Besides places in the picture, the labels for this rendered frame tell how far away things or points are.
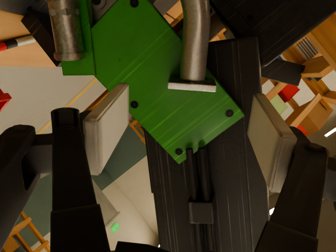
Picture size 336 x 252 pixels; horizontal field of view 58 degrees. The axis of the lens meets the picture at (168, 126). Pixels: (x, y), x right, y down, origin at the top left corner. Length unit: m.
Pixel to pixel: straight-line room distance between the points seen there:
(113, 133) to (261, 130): 0.08
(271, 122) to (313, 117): 4.30
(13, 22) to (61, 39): 0.27
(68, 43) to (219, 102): 0.19
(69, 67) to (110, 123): 0.25
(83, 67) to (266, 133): 0.29
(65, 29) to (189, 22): 0.14
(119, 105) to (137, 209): 10.85
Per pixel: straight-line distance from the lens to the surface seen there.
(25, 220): 6.92
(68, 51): 0.37
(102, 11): 0.41
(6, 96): 0.84
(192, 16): 0.34
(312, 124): 4.43
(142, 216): 11.07
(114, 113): 0.17
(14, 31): 0.66
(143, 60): 0.39
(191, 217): 0.43
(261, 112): 0.18
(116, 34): 0.39
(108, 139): 0.16
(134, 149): 10.35
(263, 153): 0.17
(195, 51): 0.34
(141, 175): 10.52
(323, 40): 1.16
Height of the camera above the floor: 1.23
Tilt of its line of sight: 2 degrees down
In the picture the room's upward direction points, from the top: 142 degrees clockwise
